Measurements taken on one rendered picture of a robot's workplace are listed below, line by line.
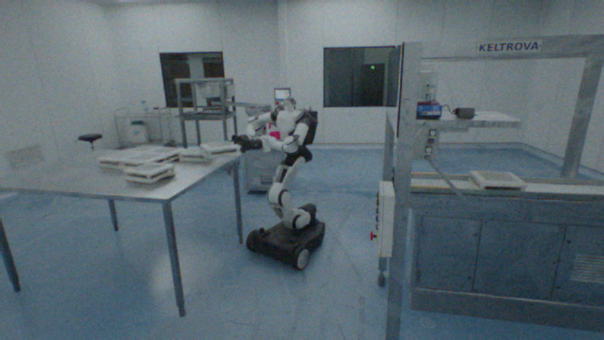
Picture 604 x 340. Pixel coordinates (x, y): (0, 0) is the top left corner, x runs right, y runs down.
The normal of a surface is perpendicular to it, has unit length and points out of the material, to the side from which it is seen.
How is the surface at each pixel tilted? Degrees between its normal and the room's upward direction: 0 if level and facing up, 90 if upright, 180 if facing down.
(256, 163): 90
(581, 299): 90
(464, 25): 90
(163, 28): 90
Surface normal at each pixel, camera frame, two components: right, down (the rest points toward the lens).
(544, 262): -0.19, 0.29
